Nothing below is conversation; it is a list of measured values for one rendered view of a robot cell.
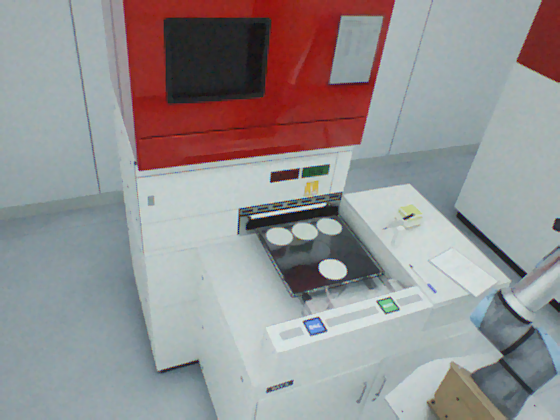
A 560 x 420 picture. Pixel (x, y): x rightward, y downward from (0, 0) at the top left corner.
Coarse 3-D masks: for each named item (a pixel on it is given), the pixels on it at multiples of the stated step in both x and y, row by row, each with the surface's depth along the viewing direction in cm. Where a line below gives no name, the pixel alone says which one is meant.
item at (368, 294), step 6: (378, 288) 160; (384, 288) 160; (354, 294) 157; (360, 294) 157; (366, 294) 157; (372, 294) 158; (378, 294) 158; (342, 300) 154; (348, 300) 154; (354, 300) 154; (360, 300) 155; (324, 306) 151; (306, 312) 148
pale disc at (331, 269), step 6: (324, 264) 164; (330, 264) 164; (336, 264) 164; (342, 264) 165; (324, 270) 161; (330, 270) 162; (336, 270) 162; (342, 270) 162; (330, 276) 159; (336, 276) 160; (342, 276) 160
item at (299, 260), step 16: (288, 224) 180; (304, 240) 173; (320, 240) 174; (336, 240) 175; (352, 240) 176; (288, 256) 165; (304, 256) 166; (320, 256) 167; (336, 256) 168; (352, 256) 169; (368, 256) 170; (288, 272) 159; (304, 272) 160; (320, 272) 160; (352, 272) 162; (368, 272) 163; (304, 288) 154
